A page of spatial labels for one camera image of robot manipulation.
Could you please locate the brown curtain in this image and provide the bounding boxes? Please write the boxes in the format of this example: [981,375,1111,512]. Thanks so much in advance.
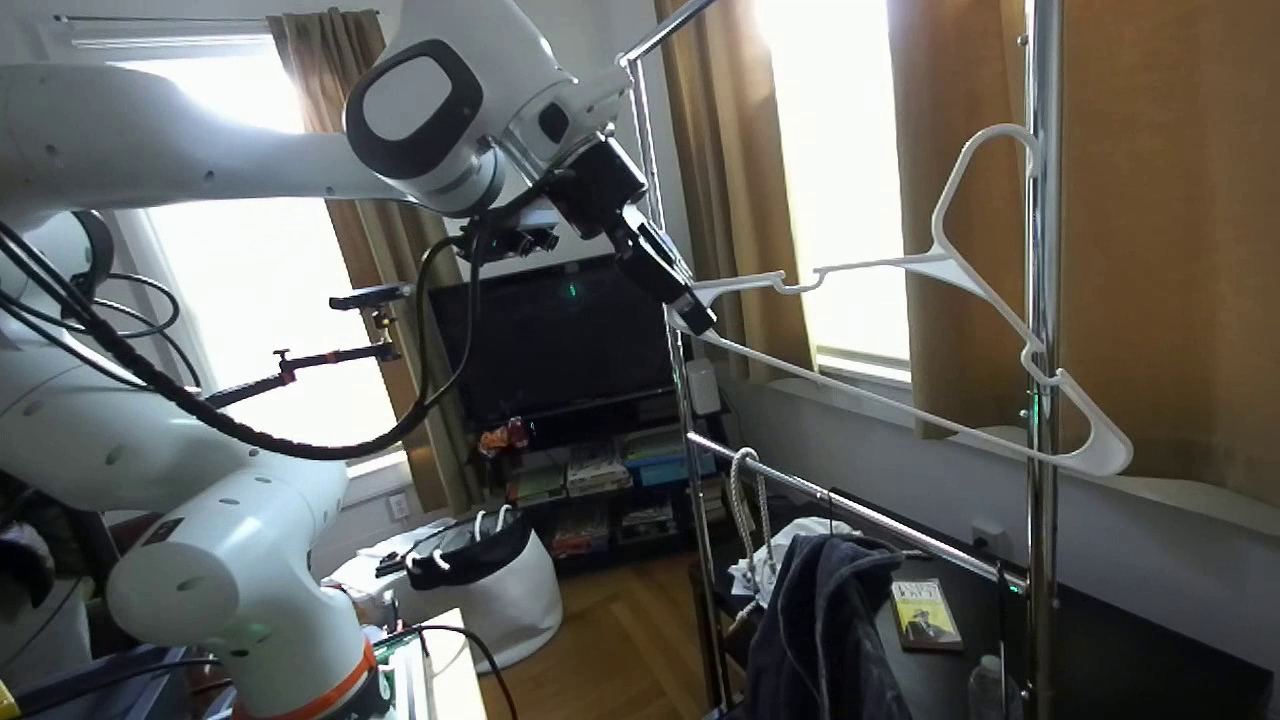
[654,0,817,387]
[266,9,485,517]
[886,0,1280,507]

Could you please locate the chrome clothes rail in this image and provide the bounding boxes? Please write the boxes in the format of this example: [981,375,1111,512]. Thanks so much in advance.
[617,0,723,67]
[686,431,1031,595]

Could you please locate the dark blue garment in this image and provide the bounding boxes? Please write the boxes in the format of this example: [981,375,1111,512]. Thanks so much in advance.
[744,532,916,720]

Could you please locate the black table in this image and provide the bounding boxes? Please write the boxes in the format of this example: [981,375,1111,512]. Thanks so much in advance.
[688,486,1280,720]

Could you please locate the white cloth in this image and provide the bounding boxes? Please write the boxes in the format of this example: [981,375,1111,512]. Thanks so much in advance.
[727,516,863,613]

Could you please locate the white router box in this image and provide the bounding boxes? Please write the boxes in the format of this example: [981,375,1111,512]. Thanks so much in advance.
[685,357,724,418]

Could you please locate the window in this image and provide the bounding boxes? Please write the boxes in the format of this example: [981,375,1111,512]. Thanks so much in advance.
[38,14,403,475]
[752,0,913,385]

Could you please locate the media shelf with books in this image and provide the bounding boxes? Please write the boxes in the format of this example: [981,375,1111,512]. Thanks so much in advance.
[498,392,733,577]

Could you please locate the white laundry bag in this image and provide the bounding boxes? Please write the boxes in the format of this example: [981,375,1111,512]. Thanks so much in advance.
[328,504,565,675]

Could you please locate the black cable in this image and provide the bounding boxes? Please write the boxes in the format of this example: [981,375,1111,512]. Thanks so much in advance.
[412,624,522,720]

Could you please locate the yellow book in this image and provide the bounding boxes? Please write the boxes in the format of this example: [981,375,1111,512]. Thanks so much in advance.
[889,577,965,654]

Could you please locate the chrome clothes rack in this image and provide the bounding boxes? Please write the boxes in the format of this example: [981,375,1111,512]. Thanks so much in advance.
[615,0,1067,720]

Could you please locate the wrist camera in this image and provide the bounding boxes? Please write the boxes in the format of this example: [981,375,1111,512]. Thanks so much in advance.
[453,203,562,263]

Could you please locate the red snack packet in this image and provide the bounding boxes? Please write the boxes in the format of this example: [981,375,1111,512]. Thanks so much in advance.
[477,417,532,460]

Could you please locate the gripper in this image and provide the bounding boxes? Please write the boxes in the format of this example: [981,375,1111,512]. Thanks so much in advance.
[545,134,719,338]

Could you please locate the clear plastic bottle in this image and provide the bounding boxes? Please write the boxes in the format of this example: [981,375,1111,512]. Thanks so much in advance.
[967,654,1024,720]

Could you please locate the white plastic hanger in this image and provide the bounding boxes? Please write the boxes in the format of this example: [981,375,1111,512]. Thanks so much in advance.
[665,122,1135,478]

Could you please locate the camera on mount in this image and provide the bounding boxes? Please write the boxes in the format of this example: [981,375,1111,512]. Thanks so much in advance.
[203,282,417,412]

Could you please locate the black bag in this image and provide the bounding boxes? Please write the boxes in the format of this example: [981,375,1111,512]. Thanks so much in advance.
[376,506,534,592]

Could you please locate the white rope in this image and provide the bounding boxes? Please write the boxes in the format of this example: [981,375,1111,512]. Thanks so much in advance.
[727,446,778,603]

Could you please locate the black television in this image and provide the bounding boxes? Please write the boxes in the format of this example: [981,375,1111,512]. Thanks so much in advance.
[428,254,683,433]

